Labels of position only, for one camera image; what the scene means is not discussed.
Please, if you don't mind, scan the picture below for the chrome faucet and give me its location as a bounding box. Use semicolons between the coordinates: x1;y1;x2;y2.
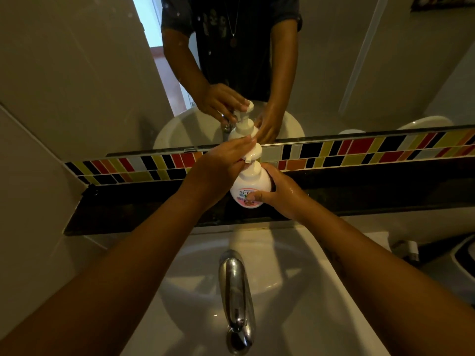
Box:
218;249;257;355

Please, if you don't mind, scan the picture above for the wall mirror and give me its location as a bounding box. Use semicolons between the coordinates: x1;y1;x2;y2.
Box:
0;0;475;160

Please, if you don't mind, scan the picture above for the white pump soap bottle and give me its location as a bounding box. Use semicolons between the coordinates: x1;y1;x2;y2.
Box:
229;142;272;209

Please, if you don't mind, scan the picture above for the black stone ledge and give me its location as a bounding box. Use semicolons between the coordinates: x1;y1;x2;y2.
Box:
62;157;475;236

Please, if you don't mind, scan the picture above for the person's right forearm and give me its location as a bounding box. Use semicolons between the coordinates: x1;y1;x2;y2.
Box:
297;201;475;356

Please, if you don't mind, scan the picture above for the person's right hand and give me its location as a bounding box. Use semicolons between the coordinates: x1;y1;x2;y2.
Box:
246;163;313;223

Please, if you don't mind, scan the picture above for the person's left hand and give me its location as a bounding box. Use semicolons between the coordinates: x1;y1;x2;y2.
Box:
177;136;257;212

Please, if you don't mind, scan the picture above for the white toilet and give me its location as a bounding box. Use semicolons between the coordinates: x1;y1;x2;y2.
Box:
420;234;475;305

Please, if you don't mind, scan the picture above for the person's left forearm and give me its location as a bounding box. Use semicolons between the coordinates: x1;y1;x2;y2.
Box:
0;190;208;356

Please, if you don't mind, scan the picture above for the white ceramic sink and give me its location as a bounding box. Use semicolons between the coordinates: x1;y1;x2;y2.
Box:
122;222;391;356

